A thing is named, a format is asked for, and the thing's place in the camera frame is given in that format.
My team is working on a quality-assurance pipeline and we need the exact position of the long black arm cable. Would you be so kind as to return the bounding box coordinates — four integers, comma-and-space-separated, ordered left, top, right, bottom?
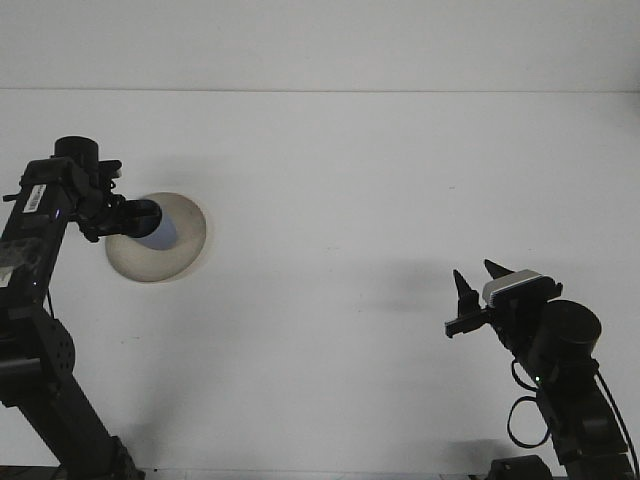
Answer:
593, 359, 640, 469

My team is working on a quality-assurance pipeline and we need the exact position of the looped black wrist cable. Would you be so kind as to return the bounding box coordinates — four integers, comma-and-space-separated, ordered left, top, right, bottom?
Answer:
506, 358, 551, 449

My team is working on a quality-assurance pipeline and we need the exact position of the pale blue cup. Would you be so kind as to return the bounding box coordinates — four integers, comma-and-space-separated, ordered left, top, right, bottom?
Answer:
135, 210, 180, 251

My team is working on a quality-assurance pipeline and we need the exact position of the pale round plate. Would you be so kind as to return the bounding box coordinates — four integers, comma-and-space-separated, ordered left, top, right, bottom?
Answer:
104, 192, 208, 284

